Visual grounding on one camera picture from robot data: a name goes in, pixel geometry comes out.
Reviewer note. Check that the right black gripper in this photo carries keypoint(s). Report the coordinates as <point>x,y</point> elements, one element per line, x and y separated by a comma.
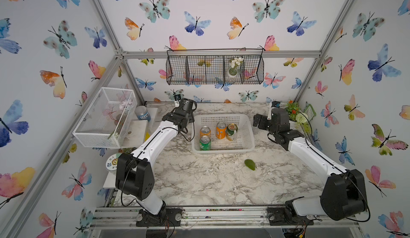
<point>257,119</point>

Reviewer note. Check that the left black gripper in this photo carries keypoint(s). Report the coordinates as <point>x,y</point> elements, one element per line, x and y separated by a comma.
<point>190,117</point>

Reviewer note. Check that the orange soda can front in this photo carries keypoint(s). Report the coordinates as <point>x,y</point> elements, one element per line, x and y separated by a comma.
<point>205,131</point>

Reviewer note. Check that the orange soda can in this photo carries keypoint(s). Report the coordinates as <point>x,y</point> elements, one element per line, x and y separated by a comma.
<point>221,130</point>
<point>205,131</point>

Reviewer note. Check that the green tan can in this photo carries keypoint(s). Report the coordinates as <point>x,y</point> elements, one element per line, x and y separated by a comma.
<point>231,132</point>

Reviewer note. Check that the green soda can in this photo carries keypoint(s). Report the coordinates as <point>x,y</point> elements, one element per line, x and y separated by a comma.
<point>205,143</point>

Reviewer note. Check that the orange soda can back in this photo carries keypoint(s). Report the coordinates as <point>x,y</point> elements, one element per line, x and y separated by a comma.
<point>221,130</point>

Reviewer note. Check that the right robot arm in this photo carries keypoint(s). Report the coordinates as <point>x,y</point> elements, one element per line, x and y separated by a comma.
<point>344,193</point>

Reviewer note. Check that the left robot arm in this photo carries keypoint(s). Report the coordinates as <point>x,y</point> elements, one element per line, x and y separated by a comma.
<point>134,174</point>

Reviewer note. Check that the white plastic perforated basket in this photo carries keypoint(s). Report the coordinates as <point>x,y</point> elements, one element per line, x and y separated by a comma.
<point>243,141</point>

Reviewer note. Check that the white potted flower plant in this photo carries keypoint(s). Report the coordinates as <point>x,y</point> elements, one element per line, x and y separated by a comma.
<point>298,118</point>

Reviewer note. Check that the blue grey can on shelf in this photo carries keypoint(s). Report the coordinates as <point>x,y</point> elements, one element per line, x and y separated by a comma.
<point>142,113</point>

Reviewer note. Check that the green leaf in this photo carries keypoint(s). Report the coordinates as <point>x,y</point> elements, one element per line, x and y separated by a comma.
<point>250,164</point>

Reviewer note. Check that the small white flower vase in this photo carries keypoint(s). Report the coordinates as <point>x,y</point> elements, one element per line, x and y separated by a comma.
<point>234,66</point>

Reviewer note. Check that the white mesh box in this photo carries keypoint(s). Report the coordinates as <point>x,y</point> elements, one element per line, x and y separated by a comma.
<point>106,121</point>

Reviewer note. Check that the round lidded snack jar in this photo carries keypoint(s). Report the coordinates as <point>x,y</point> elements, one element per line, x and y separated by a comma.
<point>112,163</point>

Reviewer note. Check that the white tiered shelf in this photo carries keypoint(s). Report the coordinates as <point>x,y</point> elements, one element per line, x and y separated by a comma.
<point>135,136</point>

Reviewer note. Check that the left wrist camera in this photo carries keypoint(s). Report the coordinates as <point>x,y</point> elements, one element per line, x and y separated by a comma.
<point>177,98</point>

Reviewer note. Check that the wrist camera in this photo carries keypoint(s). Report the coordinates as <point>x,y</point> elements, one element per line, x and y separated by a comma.
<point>271,105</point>
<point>177,98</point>

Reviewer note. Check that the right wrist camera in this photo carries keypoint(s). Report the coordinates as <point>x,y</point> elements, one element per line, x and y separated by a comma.
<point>271,105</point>

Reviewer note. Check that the green picture frame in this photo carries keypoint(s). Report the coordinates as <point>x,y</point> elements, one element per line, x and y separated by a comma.
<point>309,110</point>

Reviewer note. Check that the black wire wall basket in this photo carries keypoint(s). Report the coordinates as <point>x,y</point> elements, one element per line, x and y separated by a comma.
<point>210,67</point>

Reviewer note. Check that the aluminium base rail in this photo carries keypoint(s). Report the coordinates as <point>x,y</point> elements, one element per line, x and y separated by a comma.
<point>203,217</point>

